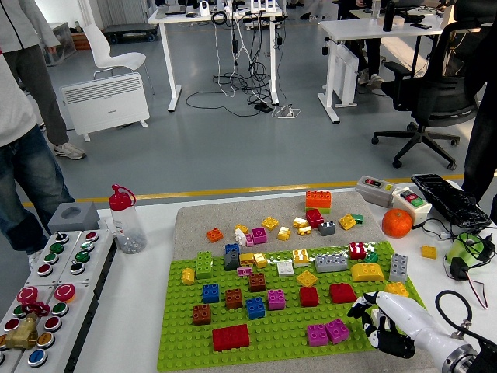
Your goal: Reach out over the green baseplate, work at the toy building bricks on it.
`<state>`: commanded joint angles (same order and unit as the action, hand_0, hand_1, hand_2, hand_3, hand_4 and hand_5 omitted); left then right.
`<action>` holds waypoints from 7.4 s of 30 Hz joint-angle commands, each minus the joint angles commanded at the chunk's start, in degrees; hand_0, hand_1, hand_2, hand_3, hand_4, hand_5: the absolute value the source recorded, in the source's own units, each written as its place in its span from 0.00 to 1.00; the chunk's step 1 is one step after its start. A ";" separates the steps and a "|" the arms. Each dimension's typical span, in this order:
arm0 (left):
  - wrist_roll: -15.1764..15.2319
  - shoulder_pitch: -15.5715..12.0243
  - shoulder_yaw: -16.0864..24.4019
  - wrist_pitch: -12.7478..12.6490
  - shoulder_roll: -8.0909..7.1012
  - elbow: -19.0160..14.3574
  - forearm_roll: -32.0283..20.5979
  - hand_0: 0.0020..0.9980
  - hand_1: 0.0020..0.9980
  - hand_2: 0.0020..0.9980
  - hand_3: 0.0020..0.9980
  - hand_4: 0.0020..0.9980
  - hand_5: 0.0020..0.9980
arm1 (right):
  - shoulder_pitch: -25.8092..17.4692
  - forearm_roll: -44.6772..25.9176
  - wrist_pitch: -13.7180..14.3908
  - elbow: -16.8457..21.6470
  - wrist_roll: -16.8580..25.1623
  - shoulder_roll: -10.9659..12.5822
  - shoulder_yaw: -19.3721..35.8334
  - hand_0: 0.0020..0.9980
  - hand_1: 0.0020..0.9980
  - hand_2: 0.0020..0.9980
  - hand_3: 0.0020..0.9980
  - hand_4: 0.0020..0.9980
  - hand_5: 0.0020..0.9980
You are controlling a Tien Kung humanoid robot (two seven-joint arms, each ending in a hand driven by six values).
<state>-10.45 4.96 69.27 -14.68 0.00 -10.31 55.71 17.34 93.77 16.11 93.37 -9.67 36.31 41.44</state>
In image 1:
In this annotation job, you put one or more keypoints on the yellow flat plate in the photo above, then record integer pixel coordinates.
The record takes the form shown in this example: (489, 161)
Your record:
(307, 277)

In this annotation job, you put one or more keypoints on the tall lime green brick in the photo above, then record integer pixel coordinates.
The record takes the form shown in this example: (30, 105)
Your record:
(204, 266)

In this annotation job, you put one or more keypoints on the black hanging adapter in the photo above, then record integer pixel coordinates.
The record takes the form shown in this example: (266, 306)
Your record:
(235, 46)

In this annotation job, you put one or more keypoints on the long red brick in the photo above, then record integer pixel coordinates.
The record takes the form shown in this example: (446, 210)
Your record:
(231, 338)

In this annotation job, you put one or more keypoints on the red white striped brick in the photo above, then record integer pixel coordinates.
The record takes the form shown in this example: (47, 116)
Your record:
(357, 252)

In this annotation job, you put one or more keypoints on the white panel under desk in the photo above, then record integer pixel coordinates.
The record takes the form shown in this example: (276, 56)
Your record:
(345, 74)

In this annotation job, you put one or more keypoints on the grey brick white studs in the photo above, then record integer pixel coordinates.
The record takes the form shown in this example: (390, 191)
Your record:
(327, 229)

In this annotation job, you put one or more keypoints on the grey-brown mat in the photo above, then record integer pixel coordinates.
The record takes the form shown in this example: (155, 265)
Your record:
(233, 211)

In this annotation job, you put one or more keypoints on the clear storage crate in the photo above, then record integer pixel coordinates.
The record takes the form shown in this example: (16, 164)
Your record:
(64, 39)

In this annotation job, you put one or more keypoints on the white emergency-stop button box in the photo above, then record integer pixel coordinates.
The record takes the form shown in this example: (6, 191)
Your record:
(70, 322)
(13, 355)

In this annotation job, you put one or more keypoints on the long grey brick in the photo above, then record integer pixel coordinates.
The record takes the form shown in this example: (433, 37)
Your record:
(330, 263)

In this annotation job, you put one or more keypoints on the black phone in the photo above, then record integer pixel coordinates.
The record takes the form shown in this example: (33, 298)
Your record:
(421, 26)

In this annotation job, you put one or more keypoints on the black power adapter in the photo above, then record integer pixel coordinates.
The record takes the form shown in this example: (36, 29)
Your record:
(460, 269)

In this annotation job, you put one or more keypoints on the red square brick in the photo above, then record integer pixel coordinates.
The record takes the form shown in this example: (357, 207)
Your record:
(309, 297)

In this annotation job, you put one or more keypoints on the large orange brick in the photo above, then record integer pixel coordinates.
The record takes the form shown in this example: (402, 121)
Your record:
(318, 201)

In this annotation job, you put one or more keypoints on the orange fruit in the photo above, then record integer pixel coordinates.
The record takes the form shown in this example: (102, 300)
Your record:
(397, 224)

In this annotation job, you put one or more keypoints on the dark green brick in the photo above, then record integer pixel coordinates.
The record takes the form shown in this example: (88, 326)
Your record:
(358, 219)

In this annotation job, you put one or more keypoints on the white four-button control box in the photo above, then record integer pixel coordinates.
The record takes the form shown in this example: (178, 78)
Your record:
(95, 248)
(64, 252)

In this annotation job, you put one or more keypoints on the black keyboard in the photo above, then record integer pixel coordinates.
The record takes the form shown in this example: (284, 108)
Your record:
(446, 198)

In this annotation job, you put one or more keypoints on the black bottle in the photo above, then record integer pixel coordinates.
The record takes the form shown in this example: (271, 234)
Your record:
(388, 17)

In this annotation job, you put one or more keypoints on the person in grey tracksuit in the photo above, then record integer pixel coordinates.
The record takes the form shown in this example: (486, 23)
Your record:
(31, 23)

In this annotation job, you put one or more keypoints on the yellow curved brick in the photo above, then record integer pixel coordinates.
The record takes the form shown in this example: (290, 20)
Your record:
(367, 272)

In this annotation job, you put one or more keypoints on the red sloped brick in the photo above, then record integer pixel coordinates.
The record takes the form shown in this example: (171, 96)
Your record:
(342, 293)

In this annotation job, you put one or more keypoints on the black power brick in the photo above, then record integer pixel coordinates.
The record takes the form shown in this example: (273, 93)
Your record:
(264, 109)

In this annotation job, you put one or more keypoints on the small yellow white brick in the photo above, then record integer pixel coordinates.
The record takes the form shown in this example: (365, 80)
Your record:
(283, 233)
(299, 222)

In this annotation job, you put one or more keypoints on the seated person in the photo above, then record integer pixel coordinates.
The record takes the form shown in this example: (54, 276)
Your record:
(372, 54)

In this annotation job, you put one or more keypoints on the magenta square brick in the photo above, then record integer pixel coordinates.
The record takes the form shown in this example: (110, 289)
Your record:
(317, 335)
(276, 300)
(337, 332)

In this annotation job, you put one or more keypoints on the small dark green piece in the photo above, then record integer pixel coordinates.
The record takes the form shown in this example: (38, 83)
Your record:
(371, 257)

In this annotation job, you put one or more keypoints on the white camera device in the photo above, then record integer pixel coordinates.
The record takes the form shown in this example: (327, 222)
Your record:
(204, 8)

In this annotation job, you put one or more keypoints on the clear bottle red cap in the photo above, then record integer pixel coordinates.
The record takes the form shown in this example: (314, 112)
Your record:
(126, 229)

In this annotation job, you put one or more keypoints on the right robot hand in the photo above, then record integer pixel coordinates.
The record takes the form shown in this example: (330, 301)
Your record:
(404, 314)

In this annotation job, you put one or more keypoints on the grey switch box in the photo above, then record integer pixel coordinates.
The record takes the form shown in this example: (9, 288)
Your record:
(372, 194)

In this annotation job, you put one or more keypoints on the white panel heater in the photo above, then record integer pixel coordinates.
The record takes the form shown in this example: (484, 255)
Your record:
(105, 101)

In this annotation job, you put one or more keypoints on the dark grey slope brick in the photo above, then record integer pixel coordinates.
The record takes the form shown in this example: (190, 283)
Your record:
(232, 261)

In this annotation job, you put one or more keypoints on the grey block round hole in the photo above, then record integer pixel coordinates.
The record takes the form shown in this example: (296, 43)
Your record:
(83, 221)

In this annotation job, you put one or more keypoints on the small pink brick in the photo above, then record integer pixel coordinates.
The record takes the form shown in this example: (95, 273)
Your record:
(249, 241)

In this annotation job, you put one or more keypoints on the brown brick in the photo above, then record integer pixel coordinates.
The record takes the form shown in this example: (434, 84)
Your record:
(258, 282)
(202, 314)
(234, 299)

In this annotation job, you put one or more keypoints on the dark laptop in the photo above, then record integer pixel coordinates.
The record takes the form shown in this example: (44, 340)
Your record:
(176, 11)

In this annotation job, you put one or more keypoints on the small orange brick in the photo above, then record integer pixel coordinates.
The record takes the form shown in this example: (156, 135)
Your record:
(214, 235)

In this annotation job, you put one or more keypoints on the white flat brick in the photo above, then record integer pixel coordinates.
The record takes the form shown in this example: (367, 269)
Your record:
(285, 268)

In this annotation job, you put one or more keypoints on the large yellow square brick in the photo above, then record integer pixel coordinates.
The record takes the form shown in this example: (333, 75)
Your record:
(397, 288)

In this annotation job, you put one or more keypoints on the person in jeans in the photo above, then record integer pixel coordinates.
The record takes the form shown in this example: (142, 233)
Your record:
(27, 186)

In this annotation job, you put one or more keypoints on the wooden crate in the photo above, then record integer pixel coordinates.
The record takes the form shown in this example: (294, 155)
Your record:
(81, 42)

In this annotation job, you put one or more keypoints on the green studded baseplate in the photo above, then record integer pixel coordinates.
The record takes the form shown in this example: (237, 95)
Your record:
(186, 349)

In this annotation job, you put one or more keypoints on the black plug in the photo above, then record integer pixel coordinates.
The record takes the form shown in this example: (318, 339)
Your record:
(490, 242)

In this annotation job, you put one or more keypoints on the blue brick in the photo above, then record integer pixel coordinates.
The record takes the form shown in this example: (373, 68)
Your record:
(232, 248)
(256, 309)
(211, 294)

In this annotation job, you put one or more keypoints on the black wheeled dolly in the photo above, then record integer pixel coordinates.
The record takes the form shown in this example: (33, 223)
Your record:
(130, 31)

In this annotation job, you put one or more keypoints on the magenta hollow brick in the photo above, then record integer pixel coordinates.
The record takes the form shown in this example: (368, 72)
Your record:
(259, 236)

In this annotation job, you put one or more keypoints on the black office chair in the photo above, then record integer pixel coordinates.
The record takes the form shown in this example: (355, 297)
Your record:
(442, 105)

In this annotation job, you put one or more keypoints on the person in dark trousers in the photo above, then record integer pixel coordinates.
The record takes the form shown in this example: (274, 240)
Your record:
(483, 155)

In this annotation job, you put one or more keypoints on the lime green flat brick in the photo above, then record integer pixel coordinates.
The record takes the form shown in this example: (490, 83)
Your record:
(324, 211)

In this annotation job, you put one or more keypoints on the tall grey brick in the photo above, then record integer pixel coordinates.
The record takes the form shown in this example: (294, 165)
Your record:
(398, 268)

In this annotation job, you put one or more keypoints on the white plastic chair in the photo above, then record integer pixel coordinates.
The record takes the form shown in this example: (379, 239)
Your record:
(116, 58)

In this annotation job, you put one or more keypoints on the white red-green switch box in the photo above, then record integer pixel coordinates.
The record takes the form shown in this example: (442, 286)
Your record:
(404, 210)

